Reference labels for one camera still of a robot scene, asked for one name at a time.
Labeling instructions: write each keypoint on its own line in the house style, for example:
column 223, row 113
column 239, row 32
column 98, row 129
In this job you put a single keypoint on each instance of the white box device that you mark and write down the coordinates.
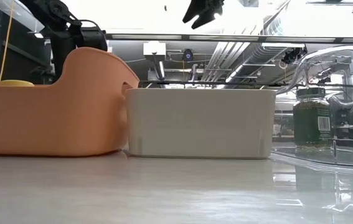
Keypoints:
column 154, row 48

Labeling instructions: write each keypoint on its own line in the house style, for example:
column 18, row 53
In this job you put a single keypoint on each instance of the black overhead crossbeam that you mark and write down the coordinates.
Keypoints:
column 338, row 40

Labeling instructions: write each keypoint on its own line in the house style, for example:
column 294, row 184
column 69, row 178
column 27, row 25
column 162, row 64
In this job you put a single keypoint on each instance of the black ceiling-mounted camera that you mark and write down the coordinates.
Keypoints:
column 293, row 56

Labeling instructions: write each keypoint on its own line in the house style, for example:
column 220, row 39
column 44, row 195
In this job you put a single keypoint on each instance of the black device with blue light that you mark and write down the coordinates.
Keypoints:
column 188, row 55

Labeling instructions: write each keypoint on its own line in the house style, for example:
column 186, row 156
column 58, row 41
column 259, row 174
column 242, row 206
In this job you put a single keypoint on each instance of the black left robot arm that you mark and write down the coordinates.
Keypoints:
column 64, row 34

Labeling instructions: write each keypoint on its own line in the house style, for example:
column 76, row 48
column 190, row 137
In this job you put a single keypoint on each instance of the black metal table frame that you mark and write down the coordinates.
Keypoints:
column 210, row 83

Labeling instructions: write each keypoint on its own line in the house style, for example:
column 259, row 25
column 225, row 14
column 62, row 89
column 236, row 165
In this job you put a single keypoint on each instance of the orange plastic bin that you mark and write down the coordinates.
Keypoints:
column 54, row 118

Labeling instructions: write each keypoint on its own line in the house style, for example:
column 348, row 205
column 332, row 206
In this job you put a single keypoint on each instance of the white plastic bin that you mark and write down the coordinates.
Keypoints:
column 201, row 124

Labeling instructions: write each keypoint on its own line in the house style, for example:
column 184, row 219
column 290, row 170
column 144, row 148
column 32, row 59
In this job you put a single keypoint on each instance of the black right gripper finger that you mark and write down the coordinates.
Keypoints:
column 196, row 11
column 207, row 18

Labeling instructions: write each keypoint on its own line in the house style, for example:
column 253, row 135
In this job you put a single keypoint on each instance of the yellow-cap spice jar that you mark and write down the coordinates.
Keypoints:
column 16, row 83

